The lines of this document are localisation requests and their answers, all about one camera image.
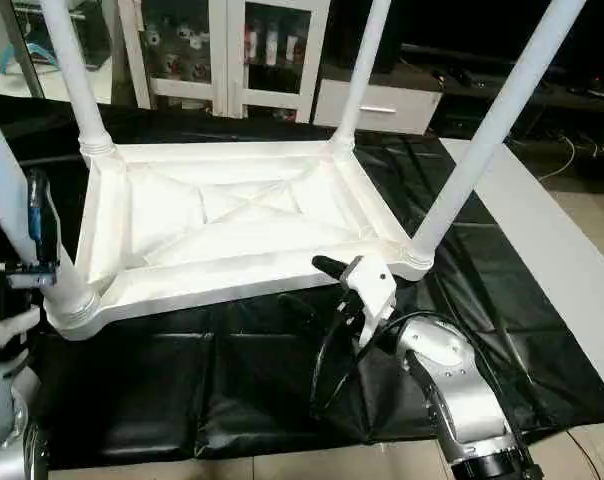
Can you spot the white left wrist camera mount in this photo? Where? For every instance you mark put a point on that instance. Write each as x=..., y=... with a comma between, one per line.
x=42, y=230

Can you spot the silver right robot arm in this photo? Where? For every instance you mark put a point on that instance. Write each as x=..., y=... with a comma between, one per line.
x=452, y=390

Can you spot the teal small stool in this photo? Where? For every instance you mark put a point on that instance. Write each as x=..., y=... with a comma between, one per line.
x=18, y=58

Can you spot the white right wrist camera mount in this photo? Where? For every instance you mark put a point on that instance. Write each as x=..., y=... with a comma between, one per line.
x=372, y=290

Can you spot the white plastic table top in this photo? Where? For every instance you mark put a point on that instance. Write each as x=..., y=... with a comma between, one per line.
x=232, y=200

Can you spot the white side board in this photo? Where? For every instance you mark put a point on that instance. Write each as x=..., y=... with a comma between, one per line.
x=542, y=260

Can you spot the black plastic mat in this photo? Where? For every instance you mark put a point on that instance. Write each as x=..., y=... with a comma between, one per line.
x=232, y=390

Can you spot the grey metal storage rack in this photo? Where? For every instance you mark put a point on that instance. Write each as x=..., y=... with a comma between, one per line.
x=92, y=30

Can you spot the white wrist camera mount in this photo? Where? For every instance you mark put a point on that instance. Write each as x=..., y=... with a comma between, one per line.
x=372, y=290
x=42, y=230

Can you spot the white glass door cabinet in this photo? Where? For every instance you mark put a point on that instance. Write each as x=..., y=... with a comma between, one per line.
x=227, y=50

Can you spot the white drawer unit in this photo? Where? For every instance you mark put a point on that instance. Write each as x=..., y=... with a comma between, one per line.
x=382, y=105

